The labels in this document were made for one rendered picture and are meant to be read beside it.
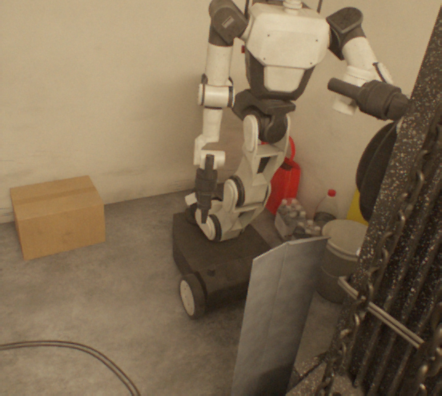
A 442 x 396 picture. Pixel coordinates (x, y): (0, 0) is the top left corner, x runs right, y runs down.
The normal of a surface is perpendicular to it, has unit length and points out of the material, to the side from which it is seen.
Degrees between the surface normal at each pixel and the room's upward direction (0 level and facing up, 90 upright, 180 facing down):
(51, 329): 0
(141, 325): 0
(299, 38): 93
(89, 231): 90
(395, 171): 90
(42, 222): 90
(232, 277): 0
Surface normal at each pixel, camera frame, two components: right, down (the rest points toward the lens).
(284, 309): 0.36, 0.50
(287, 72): 0.10, 0.55
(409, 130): -0.75, 0.26
